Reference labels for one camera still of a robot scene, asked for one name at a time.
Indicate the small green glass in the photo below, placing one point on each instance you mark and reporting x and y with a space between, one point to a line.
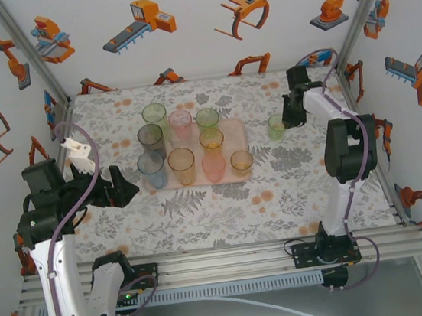
276 128

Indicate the grey glass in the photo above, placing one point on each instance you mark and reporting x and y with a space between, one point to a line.
150 134

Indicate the small orange glass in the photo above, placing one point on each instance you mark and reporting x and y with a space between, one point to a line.
241 162

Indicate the tall orange glass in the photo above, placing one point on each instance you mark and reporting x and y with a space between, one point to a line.
181 161

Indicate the tall green glass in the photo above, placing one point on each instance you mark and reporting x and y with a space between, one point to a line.
153 113

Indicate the wide amber glass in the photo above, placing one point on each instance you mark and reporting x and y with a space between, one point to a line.
211 138

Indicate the medium green glass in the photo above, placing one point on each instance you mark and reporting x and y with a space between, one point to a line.
207 117

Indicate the pink glass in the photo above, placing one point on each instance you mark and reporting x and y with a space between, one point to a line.
213 167
180 121

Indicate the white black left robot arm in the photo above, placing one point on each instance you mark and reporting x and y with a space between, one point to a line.
62 284

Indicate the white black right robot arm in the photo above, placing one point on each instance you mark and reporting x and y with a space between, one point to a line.
348 149

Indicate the pink rectangular tray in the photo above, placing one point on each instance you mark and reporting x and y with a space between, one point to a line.
236 139

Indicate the blue glass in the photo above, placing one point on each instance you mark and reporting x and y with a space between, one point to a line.
151 163

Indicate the floral tablecloth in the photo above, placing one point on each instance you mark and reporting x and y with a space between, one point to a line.
212 227

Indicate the black controller board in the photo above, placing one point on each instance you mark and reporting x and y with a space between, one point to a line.
335 279
126 300

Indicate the thin white tube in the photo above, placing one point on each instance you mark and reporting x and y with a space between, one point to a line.
309 315

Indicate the aluminium side rail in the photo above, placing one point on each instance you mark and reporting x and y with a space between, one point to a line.
400 215
64 118

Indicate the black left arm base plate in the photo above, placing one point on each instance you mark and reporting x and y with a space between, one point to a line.
146 275

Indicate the aluminium corner post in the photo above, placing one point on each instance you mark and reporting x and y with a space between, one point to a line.
366 4
28 45

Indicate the aluminium frame rail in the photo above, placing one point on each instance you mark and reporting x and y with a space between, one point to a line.
224 266

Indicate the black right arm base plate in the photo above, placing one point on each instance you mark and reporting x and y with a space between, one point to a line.
302 258

